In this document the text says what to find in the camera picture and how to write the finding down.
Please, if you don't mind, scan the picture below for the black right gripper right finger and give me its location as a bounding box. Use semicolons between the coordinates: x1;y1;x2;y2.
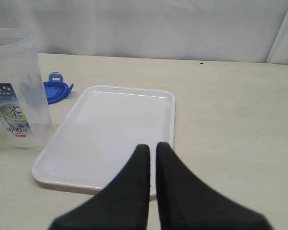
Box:
156;142;272;230

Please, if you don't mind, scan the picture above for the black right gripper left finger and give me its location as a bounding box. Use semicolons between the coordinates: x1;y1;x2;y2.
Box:
49;144;150;230

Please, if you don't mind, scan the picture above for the blue bottle lid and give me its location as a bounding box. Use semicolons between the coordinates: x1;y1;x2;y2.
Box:
43;72;74;104

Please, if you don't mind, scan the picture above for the white plastic tray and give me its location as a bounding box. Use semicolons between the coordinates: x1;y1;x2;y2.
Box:
32;85;175;196

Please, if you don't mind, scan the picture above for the clear plastic tea bottle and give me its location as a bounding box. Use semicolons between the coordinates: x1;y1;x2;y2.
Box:
0;28;52;148

